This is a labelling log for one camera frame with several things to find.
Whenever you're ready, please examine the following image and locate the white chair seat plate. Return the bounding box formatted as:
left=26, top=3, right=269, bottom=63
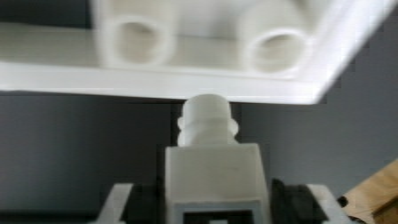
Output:
left=0, top=0, right=398, bottom=105

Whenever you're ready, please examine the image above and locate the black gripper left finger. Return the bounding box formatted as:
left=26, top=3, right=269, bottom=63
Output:
left=97, top=183, right=164, bottom=224

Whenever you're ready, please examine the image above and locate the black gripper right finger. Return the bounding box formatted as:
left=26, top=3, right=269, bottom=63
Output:
left=271, top=179, right=356, bottom=224

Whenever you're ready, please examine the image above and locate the white chair leg with tag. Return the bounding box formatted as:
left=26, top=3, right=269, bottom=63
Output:
left=166, top=94, right=273, bottom=224

